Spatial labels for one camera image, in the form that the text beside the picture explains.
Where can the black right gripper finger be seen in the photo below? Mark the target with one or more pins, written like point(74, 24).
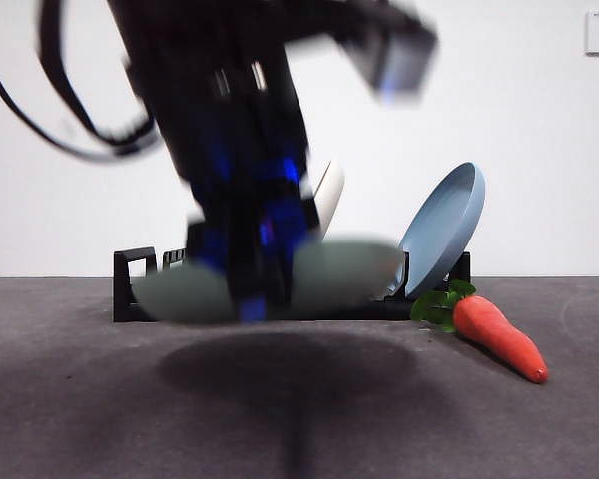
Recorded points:
point(282, 279)

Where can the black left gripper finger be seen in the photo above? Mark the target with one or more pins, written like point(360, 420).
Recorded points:
point(247, 279)

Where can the green plate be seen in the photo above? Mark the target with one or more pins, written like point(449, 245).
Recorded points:
point(339, 269)

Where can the orange carrot with green leaves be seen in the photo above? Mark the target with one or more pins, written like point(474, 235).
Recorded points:
point(499, 339)

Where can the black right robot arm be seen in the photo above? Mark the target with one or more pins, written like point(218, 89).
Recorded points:
point(219, 125)

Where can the cream plate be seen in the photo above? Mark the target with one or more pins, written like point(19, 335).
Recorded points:
point(330, 194)

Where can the black plate rack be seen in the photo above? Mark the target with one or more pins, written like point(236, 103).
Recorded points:
point(125, 299)

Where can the blue plate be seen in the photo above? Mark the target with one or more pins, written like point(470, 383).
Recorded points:
point(444, 229)

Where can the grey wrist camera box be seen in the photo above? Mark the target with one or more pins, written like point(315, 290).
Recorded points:
point(404, 60)

